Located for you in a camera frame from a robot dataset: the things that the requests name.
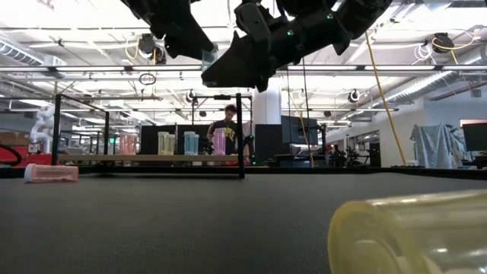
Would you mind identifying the black hanging cable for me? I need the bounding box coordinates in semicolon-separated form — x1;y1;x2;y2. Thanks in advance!
285;70;291;115
300;56;311;155

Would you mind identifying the long ceiling light strip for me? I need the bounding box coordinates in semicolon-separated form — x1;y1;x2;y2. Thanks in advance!
0;64;487;73

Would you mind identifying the red box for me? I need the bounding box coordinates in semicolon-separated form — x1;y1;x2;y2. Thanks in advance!
0;147;53;167

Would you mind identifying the black cable loop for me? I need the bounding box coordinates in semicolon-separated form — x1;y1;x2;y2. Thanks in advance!
0;143;23;167

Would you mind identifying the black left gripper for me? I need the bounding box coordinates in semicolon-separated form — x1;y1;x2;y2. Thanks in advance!
121;0;216;61

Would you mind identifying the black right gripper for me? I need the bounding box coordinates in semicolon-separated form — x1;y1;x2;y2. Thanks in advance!
201;2;352;93

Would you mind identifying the black camera rig frame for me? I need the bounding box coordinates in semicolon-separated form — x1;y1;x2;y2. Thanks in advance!
189;93;254;126

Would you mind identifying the grey cloth cover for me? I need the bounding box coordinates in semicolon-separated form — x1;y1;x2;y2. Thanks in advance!
409;123;463;169

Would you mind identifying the thin yellow hanging cable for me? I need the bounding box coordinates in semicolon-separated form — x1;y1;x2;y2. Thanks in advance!
288;91;315;167

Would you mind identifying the black partition panel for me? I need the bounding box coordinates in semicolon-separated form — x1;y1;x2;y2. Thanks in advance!
139;124;211;155

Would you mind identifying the person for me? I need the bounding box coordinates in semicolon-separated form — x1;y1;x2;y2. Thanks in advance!
206;104;253;167

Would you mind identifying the silver ventilation duct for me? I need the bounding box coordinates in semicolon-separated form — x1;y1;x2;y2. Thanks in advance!
0;37;68;69
374;45;487;110

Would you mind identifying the black computer monitor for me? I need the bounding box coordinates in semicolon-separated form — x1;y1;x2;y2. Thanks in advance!
461;121;487;154
280;115;320;146

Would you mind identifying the black hanging cable ring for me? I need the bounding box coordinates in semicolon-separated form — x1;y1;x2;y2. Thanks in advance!
138;72;158;86

